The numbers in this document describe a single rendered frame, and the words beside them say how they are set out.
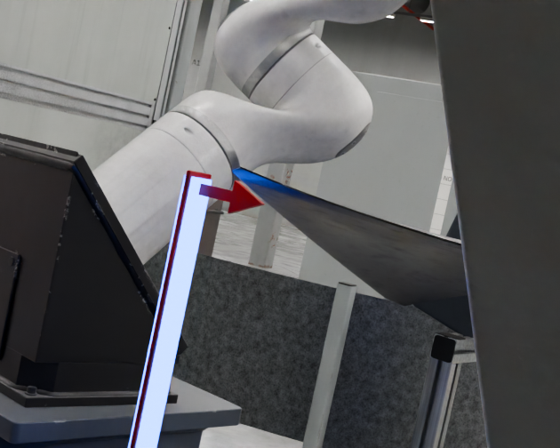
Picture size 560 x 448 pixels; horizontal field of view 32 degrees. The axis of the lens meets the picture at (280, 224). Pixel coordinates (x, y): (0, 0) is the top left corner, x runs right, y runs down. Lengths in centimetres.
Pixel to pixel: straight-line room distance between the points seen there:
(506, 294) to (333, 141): 96
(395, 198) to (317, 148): 580
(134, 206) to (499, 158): 86
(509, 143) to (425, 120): 677
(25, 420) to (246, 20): 56
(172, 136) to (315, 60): 22
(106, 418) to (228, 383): 156
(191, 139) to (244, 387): 147
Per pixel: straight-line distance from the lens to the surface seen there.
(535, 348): 27
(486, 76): 22
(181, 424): 107
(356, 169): 714
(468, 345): 119
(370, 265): 69
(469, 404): 248
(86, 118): 258
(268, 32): 121
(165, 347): 72
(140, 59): 270
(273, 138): 117
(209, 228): 760
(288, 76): 121
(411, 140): 701
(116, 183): 108
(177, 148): 111
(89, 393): 102
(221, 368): 254
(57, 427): 96
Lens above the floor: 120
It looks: 3 degrees down
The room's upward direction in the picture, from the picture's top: 12 degrees clockwise
